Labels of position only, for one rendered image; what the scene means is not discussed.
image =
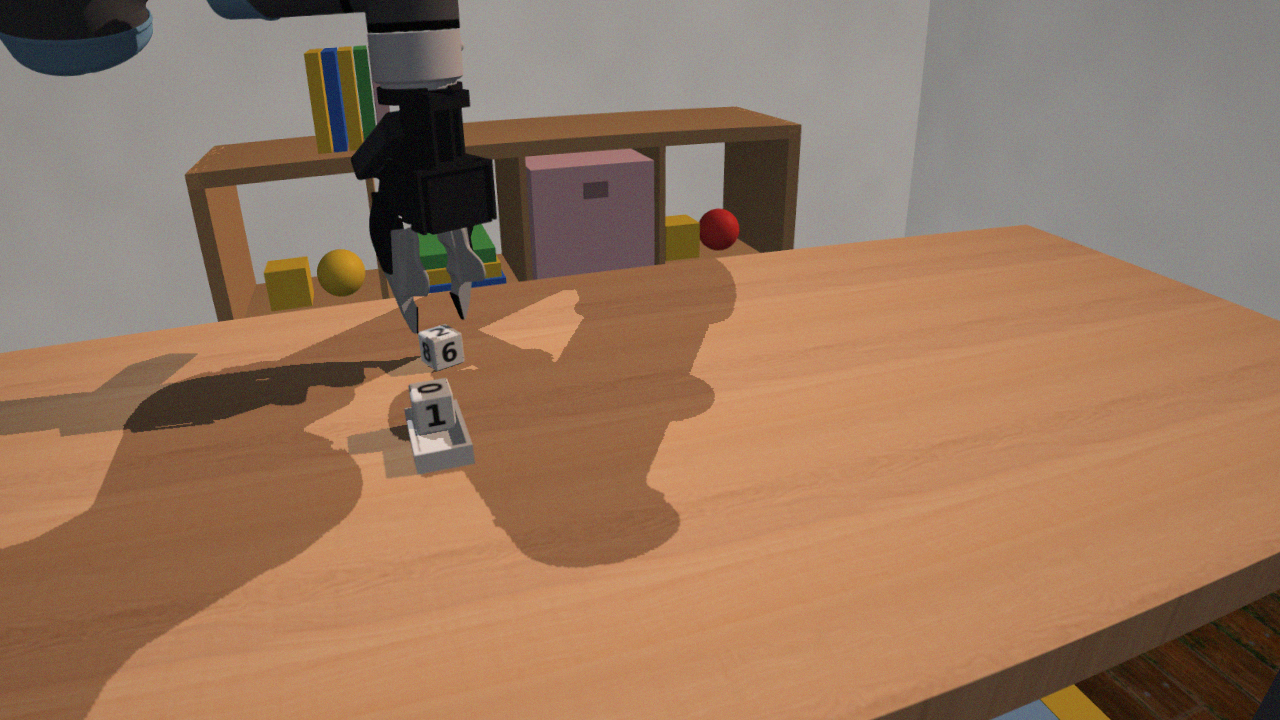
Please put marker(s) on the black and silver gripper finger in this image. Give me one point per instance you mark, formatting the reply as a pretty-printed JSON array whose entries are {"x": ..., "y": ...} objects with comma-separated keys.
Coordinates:
[
  {"x": 397, "y": 250},
  {"x": 463, "y": 266}
]

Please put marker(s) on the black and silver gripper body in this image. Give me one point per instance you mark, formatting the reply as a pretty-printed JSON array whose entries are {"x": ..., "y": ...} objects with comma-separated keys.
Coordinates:
[{"x": 458, "y": 192}]

